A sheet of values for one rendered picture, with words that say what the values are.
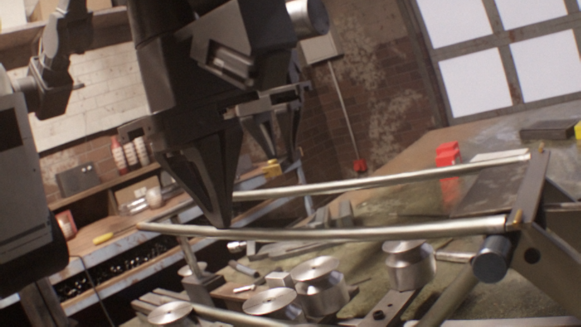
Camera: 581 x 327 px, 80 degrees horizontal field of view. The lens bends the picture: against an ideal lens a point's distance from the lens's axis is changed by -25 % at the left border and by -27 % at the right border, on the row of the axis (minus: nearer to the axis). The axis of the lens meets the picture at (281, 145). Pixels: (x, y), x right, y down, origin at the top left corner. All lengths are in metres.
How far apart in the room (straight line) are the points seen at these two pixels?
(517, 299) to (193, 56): 0.37
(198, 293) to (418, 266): 0.25
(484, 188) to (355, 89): 3.50
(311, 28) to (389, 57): 3.04
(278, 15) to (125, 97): 2.50
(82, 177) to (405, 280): 2.10
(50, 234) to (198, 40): 0.67
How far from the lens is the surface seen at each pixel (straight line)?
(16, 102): 0.91
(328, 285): 0.43
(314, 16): 0.55
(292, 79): 0.60
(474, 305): 0.46
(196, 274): 0.53
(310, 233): 0.29
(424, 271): 0.43
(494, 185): 0.29
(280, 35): 0.28
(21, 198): 0.88
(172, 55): 0.31
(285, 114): 0.57
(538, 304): 0.44
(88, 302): 1.71
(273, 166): 0.56
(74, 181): 2.37
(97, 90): 2.69
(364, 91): 3.73
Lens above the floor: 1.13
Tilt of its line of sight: 6 degrees down
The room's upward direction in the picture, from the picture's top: 17 degrees counter-clockwise
